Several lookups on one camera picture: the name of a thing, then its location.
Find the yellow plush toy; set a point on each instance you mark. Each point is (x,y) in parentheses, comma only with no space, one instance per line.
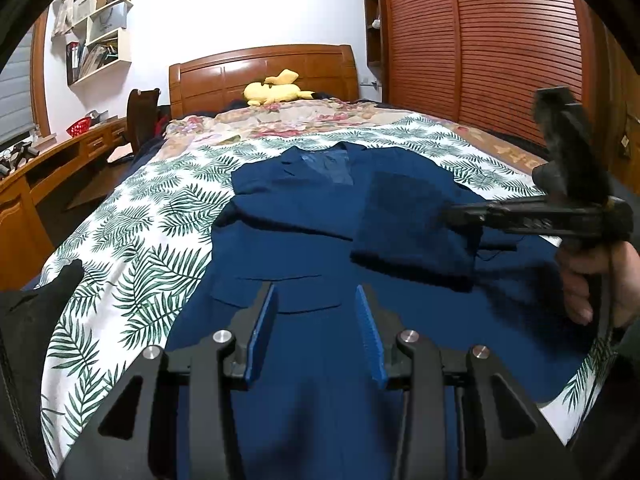
(272,91)

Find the yellow patterned blanket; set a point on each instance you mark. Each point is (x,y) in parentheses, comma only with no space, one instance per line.
(515,157)

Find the red basket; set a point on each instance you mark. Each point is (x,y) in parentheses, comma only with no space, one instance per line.
(80,127)

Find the wooden window frame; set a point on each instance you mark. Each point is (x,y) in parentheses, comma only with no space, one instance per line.
(42,85)

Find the leaf print bed sheet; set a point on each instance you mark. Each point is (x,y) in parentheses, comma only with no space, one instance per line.
(140,220)

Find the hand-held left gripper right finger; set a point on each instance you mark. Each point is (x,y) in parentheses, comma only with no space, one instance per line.
(372,335)

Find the person's right hand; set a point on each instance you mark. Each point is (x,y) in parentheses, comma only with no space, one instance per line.
(585,275)

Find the black garment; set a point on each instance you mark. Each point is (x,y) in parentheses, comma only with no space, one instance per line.
(30,320)

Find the dark pillow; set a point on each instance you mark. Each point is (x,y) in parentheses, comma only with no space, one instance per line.
(325,96)

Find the wooden louvred wardrobe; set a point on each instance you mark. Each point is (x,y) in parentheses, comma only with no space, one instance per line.
(500,50)

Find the white wall shelf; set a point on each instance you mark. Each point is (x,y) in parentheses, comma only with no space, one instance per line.
(117,52)

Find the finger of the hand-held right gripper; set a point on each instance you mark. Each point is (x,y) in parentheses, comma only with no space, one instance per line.
(475,212)

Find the white dried flower decoration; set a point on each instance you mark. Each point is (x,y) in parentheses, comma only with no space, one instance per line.
(67,10)

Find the black binder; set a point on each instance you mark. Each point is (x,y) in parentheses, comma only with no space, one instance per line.
(71,62)

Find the floral blanket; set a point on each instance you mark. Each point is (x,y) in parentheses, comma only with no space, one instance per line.
(310,112)

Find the wooden desk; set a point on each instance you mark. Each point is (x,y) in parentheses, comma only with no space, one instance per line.
(20,210)

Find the navy blue suit jacket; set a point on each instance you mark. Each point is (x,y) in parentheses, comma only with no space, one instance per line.
(310,220)

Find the wooden bed headboard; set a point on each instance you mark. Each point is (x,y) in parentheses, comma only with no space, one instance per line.
(210,75)

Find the grey window blind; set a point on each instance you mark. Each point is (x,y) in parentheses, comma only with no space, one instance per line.
(15,90)

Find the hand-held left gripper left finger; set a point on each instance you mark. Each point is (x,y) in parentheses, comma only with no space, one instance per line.
(262,325)

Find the dark wooden chair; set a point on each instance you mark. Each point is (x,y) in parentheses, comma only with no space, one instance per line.
(142,110)

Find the silver paper bag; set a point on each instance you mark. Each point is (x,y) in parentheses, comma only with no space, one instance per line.
(110,15)

